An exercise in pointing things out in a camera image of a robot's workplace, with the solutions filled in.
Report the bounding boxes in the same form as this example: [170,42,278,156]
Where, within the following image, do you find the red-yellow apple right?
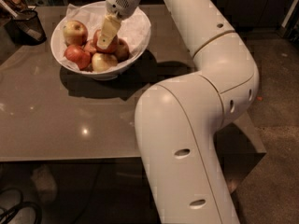
[114,38,130,63]

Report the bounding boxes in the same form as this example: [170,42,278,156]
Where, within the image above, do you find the black mesh pen cup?
[5,10,47,46]

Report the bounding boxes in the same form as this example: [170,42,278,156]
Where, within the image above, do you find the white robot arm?
[135,0,259,224]

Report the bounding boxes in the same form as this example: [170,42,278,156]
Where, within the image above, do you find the white paper liner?
[59,2,151,74]

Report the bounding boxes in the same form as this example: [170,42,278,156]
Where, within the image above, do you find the black cable loops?
[0,187,43,224]

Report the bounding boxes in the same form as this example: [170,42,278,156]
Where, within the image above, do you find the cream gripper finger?
[97,14,121,49]

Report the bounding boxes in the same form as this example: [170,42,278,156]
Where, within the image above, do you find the white ceramic bowl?
[50,0,153,81]

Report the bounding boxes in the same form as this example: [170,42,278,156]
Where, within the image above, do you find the pale yellow apple front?
[92,53,118,73]

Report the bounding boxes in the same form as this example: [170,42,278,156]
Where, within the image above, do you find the small red apple middle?
[84,39,97,55]

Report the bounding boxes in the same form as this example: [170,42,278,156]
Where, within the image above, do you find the yellow-red apple back left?
[63,21,88,46]

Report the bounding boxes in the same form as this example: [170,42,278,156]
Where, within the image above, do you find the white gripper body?
[105,0,140,21]

